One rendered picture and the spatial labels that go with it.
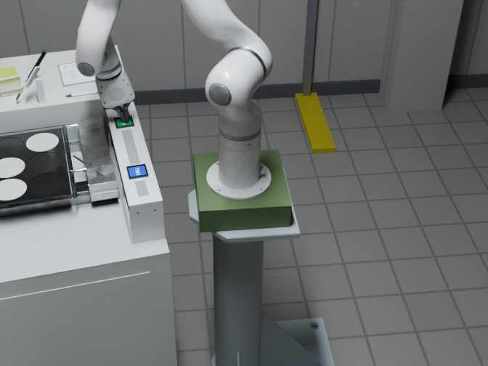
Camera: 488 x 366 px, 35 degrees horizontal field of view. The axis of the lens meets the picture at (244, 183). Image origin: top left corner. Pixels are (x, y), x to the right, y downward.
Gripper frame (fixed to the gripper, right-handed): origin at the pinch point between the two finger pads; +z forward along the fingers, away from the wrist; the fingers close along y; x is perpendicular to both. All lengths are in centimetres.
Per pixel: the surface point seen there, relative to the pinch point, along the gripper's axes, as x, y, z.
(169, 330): -46, -8, 49
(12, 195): -20.1, -36.8, 1.6
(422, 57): 116, 150, 99
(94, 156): -4.3, -12.8, 8.7
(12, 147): 4.3, -36.0, 1.8
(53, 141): 4.3, -23.9, 4.3
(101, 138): 5.0, -9.8, 9.4
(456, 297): -16, 101, 123
